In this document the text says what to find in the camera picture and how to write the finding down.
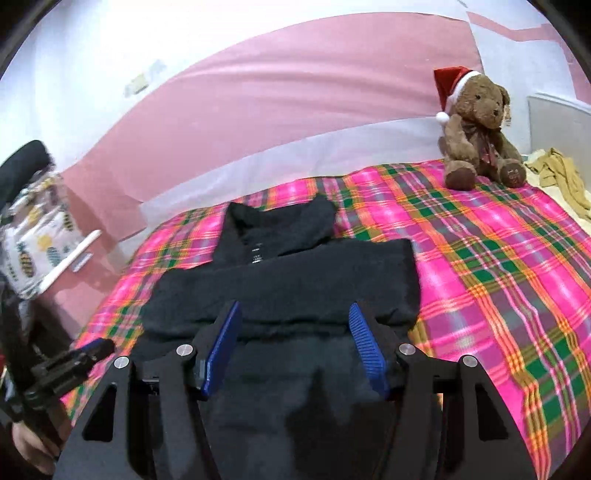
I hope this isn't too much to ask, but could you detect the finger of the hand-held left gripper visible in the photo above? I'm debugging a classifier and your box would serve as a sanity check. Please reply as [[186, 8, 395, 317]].
[[24, 338, 116, 409]]

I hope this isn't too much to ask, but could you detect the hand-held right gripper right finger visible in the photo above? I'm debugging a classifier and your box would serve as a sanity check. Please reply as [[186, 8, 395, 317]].
[[348, 301, 539, 480]]

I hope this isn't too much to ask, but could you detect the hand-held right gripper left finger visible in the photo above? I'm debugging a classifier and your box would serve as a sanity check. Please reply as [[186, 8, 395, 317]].
[[54, 300, 244, 480]]

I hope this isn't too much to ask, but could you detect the black garment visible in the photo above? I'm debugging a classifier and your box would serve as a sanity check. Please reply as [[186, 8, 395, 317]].
[[131, 194, 422, 480]]

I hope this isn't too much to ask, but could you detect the person's left hand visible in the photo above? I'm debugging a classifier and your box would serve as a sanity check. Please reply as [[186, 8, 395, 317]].
[[10, 421, 62, 477]]

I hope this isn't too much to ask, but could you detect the white rod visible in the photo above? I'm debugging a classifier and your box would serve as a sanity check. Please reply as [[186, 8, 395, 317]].
[[39, 229, 102, 294]]

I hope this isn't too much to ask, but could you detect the pineapple print cloth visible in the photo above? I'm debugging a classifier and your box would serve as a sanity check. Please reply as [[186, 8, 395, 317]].
[[0, 172, 81, 301]]

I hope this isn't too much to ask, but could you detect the pink plaid blanket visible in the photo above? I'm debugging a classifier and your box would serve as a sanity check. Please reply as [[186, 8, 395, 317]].
[[65, 161, 591, 480]]

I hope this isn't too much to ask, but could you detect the black padded object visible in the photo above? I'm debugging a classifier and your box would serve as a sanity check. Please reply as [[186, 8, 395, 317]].
[[0, 140, 51, 206]]

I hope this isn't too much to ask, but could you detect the brown teddy bear santa hat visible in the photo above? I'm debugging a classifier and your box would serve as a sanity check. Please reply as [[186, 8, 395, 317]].
[[433, 66, 527, 191]]

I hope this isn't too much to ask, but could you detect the pale yellow sheet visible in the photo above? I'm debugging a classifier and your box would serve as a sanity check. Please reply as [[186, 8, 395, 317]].
[[524, 150, 591, 217]]

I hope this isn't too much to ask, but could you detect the mustard yellow cloth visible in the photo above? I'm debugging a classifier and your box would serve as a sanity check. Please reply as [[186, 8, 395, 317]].
[[538, 148, 591, 221]]

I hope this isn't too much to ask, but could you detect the grey board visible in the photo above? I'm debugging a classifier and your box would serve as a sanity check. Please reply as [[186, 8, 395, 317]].
[[527, 92, 591, 160]]

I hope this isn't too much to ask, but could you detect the wall socket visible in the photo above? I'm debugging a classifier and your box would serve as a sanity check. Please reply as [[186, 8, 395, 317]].
[[124, 59, 166, 97]]

